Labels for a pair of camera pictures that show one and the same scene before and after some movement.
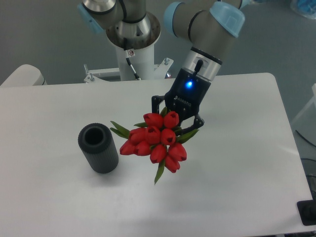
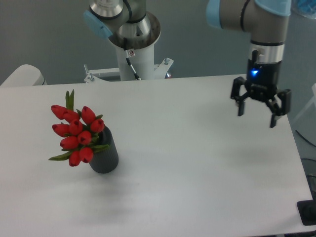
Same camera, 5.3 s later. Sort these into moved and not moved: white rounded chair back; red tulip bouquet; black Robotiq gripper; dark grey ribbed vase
Moved: red tulip bouquet; black Robotiq gripper
Not moved: dark grey ribbed vase; white rounded chair back
